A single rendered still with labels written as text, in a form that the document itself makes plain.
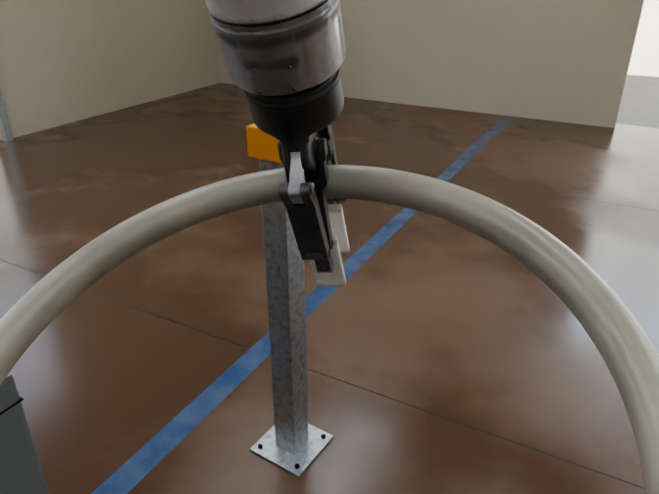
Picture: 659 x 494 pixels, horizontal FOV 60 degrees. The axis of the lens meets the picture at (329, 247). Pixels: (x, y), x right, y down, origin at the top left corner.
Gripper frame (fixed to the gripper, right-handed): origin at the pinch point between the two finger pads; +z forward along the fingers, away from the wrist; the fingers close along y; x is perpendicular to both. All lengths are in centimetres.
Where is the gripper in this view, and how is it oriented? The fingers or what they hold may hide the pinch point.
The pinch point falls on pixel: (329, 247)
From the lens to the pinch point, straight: 57.7
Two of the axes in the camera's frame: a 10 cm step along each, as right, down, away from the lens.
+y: -1.1, 7.5, -6.5
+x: 9.8, -0.2, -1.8
